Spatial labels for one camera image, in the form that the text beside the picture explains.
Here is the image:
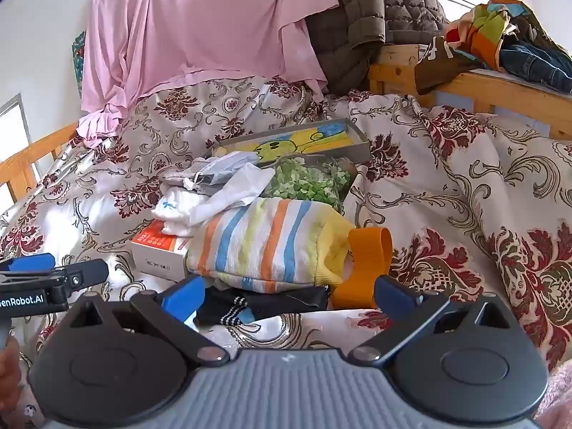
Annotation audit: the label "window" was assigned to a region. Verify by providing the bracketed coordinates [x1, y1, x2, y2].
[0, 94, 32, 166]

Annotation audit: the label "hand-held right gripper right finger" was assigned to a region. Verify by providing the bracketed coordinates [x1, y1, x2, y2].
[349, 274, 508, 365]

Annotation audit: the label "clear bag of green pieces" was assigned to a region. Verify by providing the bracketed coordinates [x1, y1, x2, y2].
[261, 154, 358, 213]

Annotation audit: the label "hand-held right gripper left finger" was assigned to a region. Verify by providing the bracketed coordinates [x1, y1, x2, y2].
[67, 274, 231, 365]

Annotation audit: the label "grey face mask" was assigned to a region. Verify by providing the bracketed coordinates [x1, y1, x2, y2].
[197, 151, 262, 186]

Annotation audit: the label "floral satin blanket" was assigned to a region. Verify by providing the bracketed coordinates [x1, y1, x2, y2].
[0, 76, 572, 412]

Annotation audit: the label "pink bed sheet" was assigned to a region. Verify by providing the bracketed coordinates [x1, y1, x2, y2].
[76, 0, 342, 148]

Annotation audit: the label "brown printed shirt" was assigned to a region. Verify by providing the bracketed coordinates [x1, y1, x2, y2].
[415, 36, 474, 94]

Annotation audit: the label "floral pink fleece clothing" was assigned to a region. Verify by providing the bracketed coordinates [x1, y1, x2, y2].
[0, 384, 45, 429]

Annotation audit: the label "blue jeans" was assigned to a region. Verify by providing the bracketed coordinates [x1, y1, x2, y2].
[498, 42, 572, 97]

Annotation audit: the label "striped sock with yellow cuff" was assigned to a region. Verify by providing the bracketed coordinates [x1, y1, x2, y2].
[185, 197, 358, 293]

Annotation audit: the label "black sock with white stripes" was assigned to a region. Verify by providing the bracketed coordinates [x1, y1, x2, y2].
[194, 286, 331, 327]

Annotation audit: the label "grey tray with cartoon print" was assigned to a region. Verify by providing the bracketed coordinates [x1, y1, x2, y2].
[212, 117, 371, 171]

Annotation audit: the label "colourful patchwork cloth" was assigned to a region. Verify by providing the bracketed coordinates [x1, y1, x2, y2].
[444, 2, 537, 72]

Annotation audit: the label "wall poster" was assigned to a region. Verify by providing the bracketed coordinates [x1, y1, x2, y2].
[71, 31, 88, 99]

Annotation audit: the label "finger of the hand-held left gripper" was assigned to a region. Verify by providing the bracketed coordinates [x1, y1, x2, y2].
[0, 258, 110, 290]
[0, 252, 56, 274]

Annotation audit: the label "brown quilted jacket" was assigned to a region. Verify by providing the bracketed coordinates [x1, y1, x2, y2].
[306, 0, 450, 97]

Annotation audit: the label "person's left hand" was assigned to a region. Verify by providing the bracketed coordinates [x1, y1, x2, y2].
[0, 337, 22, 412]

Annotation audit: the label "orange and white box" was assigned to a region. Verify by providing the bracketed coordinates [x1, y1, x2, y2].
[131, 220, 193, 280]

